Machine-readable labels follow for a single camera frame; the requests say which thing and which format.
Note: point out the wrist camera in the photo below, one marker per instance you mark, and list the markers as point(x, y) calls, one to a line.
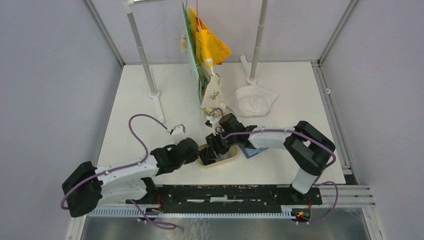
point(211, 121)
point(178, 133)

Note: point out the right rack pole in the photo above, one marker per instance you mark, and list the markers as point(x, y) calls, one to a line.
point(250, 70)

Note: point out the rack pole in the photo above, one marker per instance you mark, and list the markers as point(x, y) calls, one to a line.
point(154, 93)
point(250, 70)

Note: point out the left rack pole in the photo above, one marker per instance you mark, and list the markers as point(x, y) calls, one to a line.
point(154, 93)

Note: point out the dinosaur print hanging cloth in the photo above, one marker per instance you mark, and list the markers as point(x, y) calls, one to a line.
point(212, 97)

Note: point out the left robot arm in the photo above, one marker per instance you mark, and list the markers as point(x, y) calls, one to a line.
point(90, 186)

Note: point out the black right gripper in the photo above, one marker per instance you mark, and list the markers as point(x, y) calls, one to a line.
point(213, 148)

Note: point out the yellow hanging cloth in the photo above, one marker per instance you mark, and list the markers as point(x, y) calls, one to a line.
point(209, 50)

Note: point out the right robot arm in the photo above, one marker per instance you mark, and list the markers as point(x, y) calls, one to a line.
point(311, 150)

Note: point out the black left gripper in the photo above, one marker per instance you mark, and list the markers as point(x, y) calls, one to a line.
point(192, 158)

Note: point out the light green hanging cloth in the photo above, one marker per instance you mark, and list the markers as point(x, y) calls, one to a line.
point(187, 43)

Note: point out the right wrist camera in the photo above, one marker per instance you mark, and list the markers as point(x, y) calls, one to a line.
point(211, 121)

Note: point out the white crumpled cloth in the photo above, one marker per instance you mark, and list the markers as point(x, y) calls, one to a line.
point(251, 101)

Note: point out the beige oval tray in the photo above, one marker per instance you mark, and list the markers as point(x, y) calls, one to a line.
point(228, 159)

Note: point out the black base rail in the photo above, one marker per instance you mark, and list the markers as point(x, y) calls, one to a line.
point(228, 199)

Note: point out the blue leather card holder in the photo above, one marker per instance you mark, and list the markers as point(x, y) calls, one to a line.
point(251, 152)

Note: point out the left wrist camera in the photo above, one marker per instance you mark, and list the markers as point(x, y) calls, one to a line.
point(178, 133)

